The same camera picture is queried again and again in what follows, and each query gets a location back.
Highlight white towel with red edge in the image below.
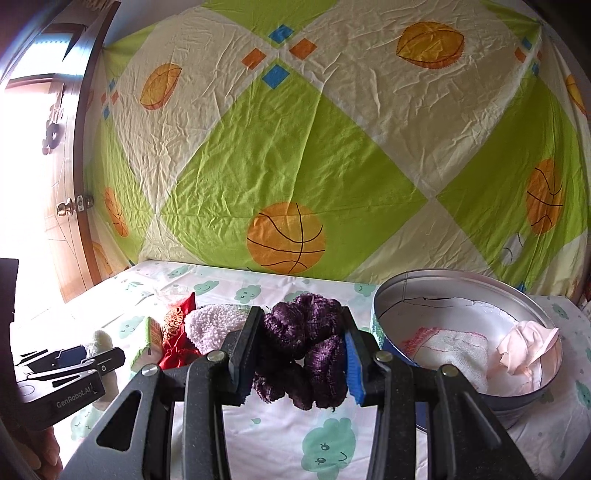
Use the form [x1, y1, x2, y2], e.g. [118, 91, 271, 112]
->
[401, 327, 490, 393]

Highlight purple chenille cloth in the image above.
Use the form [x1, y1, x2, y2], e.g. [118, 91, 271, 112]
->
[253, 293, 349, 411]

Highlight person's left hand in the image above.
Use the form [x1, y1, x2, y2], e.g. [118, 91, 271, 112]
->
[18, 427, 63, 480]

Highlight clear plastic bag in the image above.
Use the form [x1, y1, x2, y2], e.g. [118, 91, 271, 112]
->
[156, 286, 190, 305]

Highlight pink fluffy towel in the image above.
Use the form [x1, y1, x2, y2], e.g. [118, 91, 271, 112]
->
[185, 304, 247, 356]

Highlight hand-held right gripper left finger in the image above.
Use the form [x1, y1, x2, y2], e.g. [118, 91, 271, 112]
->
[60, 305, 266, 480]

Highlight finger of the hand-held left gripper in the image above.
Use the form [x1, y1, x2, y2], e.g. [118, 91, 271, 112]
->
[18, 347, 88, 369]
[27, 346, 126, 385]

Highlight round metal tin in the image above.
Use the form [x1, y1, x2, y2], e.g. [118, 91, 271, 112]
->
[372, 270, 564, 432]

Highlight white sponge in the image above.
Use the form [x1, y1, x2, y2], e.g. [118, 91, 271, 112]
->
[85, 330, 116, 407]

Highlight purple door ornament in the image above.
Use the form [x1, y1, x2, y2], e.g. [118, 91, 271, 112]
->
[41, 83, 65, 155]

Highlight red pouch with gold pattern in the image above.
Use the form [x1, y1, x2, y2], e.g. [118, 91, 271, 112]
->
[159, 292, 204, 370]

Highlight pale pink cloth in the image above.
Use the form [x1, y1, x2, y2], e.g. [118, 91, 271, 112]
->
[496, 320, 559, 377]

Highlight hanging basketball print sheet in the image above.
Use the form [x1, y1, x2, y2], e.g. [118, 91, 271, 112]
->
[85, 0, 589, 301]

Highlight green packet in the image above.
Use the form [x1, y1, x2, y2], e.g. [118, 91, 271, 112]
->
[131, 316, 164, 370]

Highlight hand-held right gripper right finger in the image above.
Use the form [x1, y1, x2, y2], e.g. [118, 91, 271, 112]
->
[339, 307, 539, 480]

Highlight wooden door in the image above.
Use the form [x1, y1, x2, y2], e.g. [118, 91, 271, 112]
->
[0, 0, 122, 303]

